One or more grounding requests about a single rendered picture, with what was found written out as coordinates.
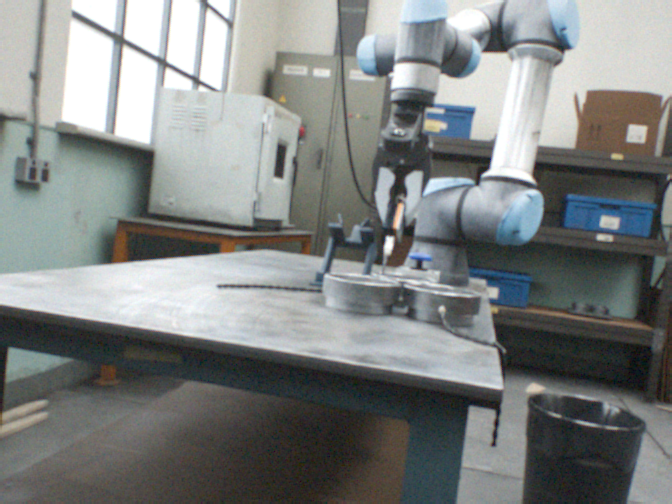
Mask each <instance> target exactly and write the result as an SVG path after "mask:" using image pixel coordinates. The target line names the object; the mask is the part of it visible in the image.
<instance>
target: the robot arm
mask: <svg viewBox="0 0 672 504"><path fill-rule="evenodd" d="M447 18H449V15H448V3H447V2H446V1H445V0H405V1H404V2H403V6H402V12H401V18H400V20H399V32H395V33H391V34H384V35H380V34H375V35H373V36H367V37H365V38H363V39H362V41H361V42H360V44H359V46H358V51H357V57H358V58H357V59H358V65H359V68H360V70H361V71H362V73H363V74H364V75H366V76H369V77H378V78H381V77H390V79H391V80H393V84H392V91H393V92H394V93H392V99H391V102H392V103H394V104H397V105H402V108H401V109H398V108H396V109H395V111H394V113H393V116H392V118H391V120H389V122H388V124H387V127H386V129H385V131H384V133H383V135H382V138H381V139H382V146H381V148H380V147H377V148H376V155H375V157H374V159H373V163H372V179H373V185H374V191H375V196H376V202H377V206H378V211H379V214H380V217H381V219H382V221H383V223H384V220H385V216H386V212H387V207H388V204H389V203H390V201H391V195H390V192H391V189H392V187H393V186H394V185H395V181H396V176H395V174H394V173H393V172H392V171H391V168H409V169H411V170H413V169H415V170H416V171H414V172H412V173H411V174H409V175H408V176H407V177H406V187H407V189H408V196H407V198H406V210H405V213H404V227H407V226H408V225H409V224H410V223H411V221H412V220H413V219H414V217H415V215H416V214H417V211H418V215H417V223H416V231H415V238H414V244H413V247H412V249H411V251H410V253H412V252H421V253H426V254H429V255H431V257H432V261H431V262H425V261H423V268H425V269H428V270H429V271H437V272H440V273H439V281H438V285H445V286H456V287H468V286H469V280H470V275H469V269H468V264H467V257H466V243H467V239H472V240H479V241H487V242H494V243H499V244H502V245H506V244H513V245H521V244H524V243H526V242H528V241H529V240H530V239H531V238H532V237H533V235H534V234H535V232H536V230H537V228H538V226H539V223H540V220H541V217H542V212H543V208H542V205H543V199H542V195H541V194H540V193H539V192H538V191H537V190H536V188H537V184H536V182H535V181H534V180H533V178H532V176H531V175H532V171H533V166H534V161H535V156H536V151H537V146H538V140H539V135H540V131H541V130H542V125H543V121H544V116H545V111H546V106H547V101H548V95H549V90H550V85H551V80H552V75H553V71H554V68H556V67H557V66H559V65H560V64H561V63H563V62H564V57H565V52H566V50H568V51H570V50H572V49H574V48H575V47H576V45H577V44H578V40H579V31H580V26H579V15H578V10H577V6H576V3H575V1H574V0H493V1H490V2H487V3H484V4H483V5H480V6H477V7H474V8H470V9H466V10H463V11H461V12H460V13H458V14H457V15H456V16H455V17H454V18H450V19H447ZM481 53H492V54H508V58H509V59H510V61H511V62H512V63H513V65H512V70H511V75H510V79H509V84H508V90H507V95H506V100H505V105H504V109H503V114H502V119H501V124H500V129H498V134H497V139H496V144H495V149H494V154H493V158H492V163H491V168H490V170H489V171H488V172H486V173H485V174H483V175H482V177H481V181H480V186H475V182H474V181H473V180H471V179H466V178H437V179H431V176H432V170H433V166H432V162H431V155H432V153H431V152H432V145H433V140H432V139H431V137H430V136H429V135H426V134H425V133H424V130H425V122H426V113H427V108H429V107H433V106H434V102H435V96H436V95H437V91H438V83H439V75H446V76H447V77H448V78H452V79H458V80H460V79H465V78H467V76H469V75H471V74H472V73H473V72H474V71H475V70H476V68H477V66H478V64H479V62H480V58H481V57H480V56H481ZM427 148H429V149H428V152H427ZM389 167H390V168H389ZM410 253H409V254H410Z"/></svg>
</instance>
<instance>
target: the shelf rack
mask: <svg viewBox="0 0 672 504"><path fill-rule="evenodd" d="M392 84H393V80H391V79H390V77H387V78H386V85H385V86H384V94H383V102H382V110H381V119H380V126H379V134H378V142H377V147H380V148H381V146H382V139H381V138H382V135H383V133H384V131H385V129H386V127H387V124H388V122H389V116H390V115H391V107H392V102H391V99H392V93H393V91H392ZM429 136H430V137H431V139H432V140H433V145H432V152H431V153H432V155H431V159H437V160H446V161H457V162H466V161H467V162H468V163H475V164H485V165H491V163H492V158H493V154H494V149H495V144H496V142H494V141H483V140H473V139H463V138H451V137H441V136H431V135H429ZM544 168H545V170H544V171H554V172H563V173H573V174H584V175H594V176H604V177H615V178H625V179H636V180H647V181H655V185H654V186H656V193H655V199H654V203H656V204H657V206H656V208H654V209H653V210H654V213H653V219H652V226H651V232H650V237H649V238H637V237H629V236H621V235H611V234H603V233H595V232H586V231H577V230H569V229H561V228H553V227H543V226H538V228H537V230H536V232H535V234H534V235H533V237H532V238H531V239H530V241H538V242H546V243H555V244H563V245H571V246H579V247H588V248H597V249H605V250H613V251H622V252H630V253H638V254H643V257H642V259H644V266H643V272H642V279H641V285H640V292H639V298H638V305H637V312H636V317H634V318H633V319H629V318H622V317H614V316H611V317H613V319H612V318H611V319H610V321H604V320H597V319H591V318H583V317H577V316H570V312H568V310H567V309H565V308H558V307H550V306H543V305H536V304H529V303H527V308H524V309H519V308H512V307H505V306H498V305H491V304H489V306H490V312H491V317H492V322H496V323H503V324H506V325H510V326H517V327H523V328H530V329H537V330H543V331H551V332H558V333H565V334H571V335H578V336H586V337H593V338H599V339H606V340H613V341H621V342H628V343H632V344H631V351H630V358H629V365H628V371H627V378H626V382H624V383H625V384H626V385H627V386H632V387H638V386H636V385H635V381H636V375H637V372H638V373H640V374H641V375H643V376H644V377H645V378H646V379H647V384H646V390H645V397H644V399H641V400H642V401H643V402H644V403H645V404H650V405H656V404H655V397H656V390H657V384H658V377H659V371H660V365H661V358H662V352H663V345H664V338H665V332H666V326H667V319H668V313H669V307H670V299H671V293H672V221H671V228H670V234H669V240H668V241H666V239H665V236H664V232H663V225H662V210H663V204H664V197H665V193H666V191H667V189H668V187H669V185H671V183H672V94H671V100H670V107H669V113H668V120H667V127H666V134H664V140H663V146H662V153H661V156H653V155H643V154H632V153H622V152H610V151H600V150H590V149H578V148H570V149H568V147H566V148H558V147H547V146H537V151H536V156H535V161H534V166H533V170H543V169H544ZM668 175H671V177H669V179H668V181H667V178H668ZM368 218H369V220H370V226H369V227H368V228H374V233H375V226H376V224H377V221H378V222H383V221H382V219H381V217H380V214H379V211H378V210H375V209H372V208H371V207H369V214H368ZM659 231H660V235H661V239H662V240H658V237H659ZM655 256H664V257H666V260H665V267H664V269H663V271H662V272H661V274H660V276H659V277H658V279H657V281H656V283H655V284H654V286H653V288H652V289H651V283H652V276H653V270H654V264H655ZM662 278H663V280H662ZM661 280H662V286H661V292H660V299H659V306H658V312H657V319H656V325H655V330H654V329H652V328H651V327H649V326H647V325H646V316H647V310H648V302H649V300H650V298H651V296H652V295H653V293H654V291H655V290H656V288H657V286H658V285H659V283H660V281H661ZM650 289H651V291H650ZM641 345H644V348H645V354H646V358H647V362H648V366H649V371H648V372H646V371H645V370H644V369H643V368H642V367H639V366H638V362H639V355H640V348H641ZM647 345H649V346H652V352H651V358H650V356H649V350H648V346H647Z"/></svg>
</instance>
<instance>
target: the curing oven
mask: <svg viewBox="0 0 672 504"><path fill-rule="evenodd" d="M300 123H301V118H299V117H298V116H296V115H294V114H291V113H290V112H288V110H287V109H285V108H284V107H282V106H280V105H279V104H277V103H276V102H274V101H272V100H271V99H269V98H267V97H264V96H256V95H246V94H234V93H223V92H212V91H201V90H189V89H178V88H166V87H162V89H161V98H160V108H159V117H158V127H157V137H156V147H155V156H154V166H153V175H152V185H151V195H150V205H149V213H155V214H158V216H157V220H161V221H164V220H165V215H170V216H177V217H186V218H193V219H200V221H201V222H206V221H207V220H209V221H216V222H224V223H231V224H239V225H244V226H243V231H244V232H250V226H275V229H274V231H278V232H281V227H288V225H289V219H290V211H291V203H292V194H293V186H294V187H295V184H296V177H297V168H298V161H297V151H298V144H299V135H300Z"/></svg>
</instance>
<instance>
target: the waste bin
mask: <svg viewBox="0 0 672 504"><path fill-rule="evenodd" d="M646 427H647V425H646V422H645V421H644V420H643V419H642V418H641V417H639V416H638V415H636V414H634V413H632V412H630V411H627V410H625V409H623V408H621V407H618V406H615V405H612V403H608V402H604V401H600V400H596V399H592V398H588V397H583V396H577V395H570V394H562V393H536V394H533V395H530V396H529V397H528V399H527V416H526V430H525V439H526V445H525V455H526V458H524V460H525V472H524V485H523V498H522V504H627V501H628V497H629V493H630V488H631V484H632V480H633V476H634V470H635V467H636V465H637V459H638V457H639V453H640V449H641V444H642V438H643V434H644V433H645V431H646Z"/></svg>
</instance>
